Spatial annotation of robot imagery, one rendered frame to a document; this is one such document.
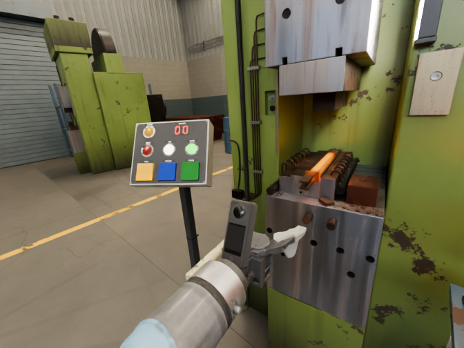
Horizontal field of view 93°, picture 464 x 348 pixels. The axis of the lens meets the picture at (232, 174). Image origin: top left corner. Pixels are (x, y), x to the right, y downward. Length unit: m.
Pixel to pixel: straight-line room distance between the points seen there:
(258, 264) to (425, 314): 0.89
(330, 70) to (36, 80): 8.12
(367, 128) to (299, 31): 0.62
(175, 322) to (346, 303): 0.76
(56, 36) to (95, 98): 1.09
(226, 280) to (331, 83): 0.62
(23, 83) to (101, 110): 3.35
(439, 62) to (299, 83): 0.37
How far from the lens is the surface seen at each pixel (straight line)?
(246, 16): 1.07
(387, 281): 1.15
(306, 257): 0.92
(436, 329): 1.27
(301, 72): 0.79
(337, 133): 1.26
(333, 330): 1.11
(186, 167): 0.91
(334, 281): 0.94
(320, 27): 0.80
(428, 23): 0.87
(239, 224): 0.40
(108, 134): 5.36
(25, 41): 8.60
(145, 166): 0.99
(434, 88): 0.88
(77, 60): 5.42
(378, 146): 1.26
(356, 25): 0.78
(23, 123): 8.32
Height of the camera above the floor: 1.27
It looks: 18 degrees down
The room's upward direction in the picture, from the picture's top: 4 degrees counter-clockwise
